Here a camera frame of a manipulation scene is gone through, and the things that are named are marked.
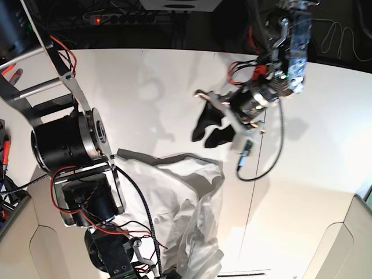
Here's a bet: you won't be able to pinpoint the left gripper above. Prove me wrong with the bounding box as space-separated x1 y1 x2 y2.
191 85 276 148

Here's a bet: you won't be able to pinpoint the white t-shirt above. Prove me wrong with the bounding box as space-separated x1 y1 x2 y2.
116 149 225 278

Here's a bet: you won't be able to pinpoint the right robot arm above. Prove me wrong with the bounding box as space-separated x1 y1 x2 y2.
1 1 164 278

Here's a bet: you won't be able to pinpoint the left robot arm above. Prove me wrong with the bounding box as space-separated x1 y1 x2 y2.
191 1 312 148

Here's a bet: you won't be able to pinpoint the black power strip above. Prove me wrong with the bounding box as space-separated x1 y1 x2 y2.
83 13 157 26

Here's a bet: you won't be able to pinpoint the white device behind table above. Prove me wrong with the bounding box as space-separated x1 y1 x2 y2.
140 0 222 12

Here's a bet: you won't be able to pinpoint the white cable on floor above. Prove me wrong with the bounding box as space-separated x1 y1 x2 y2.
312 17 372 62

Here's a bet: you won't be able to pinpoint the orange handled pliers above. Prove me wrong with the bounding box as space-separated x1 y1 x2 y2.
2 134 10 180

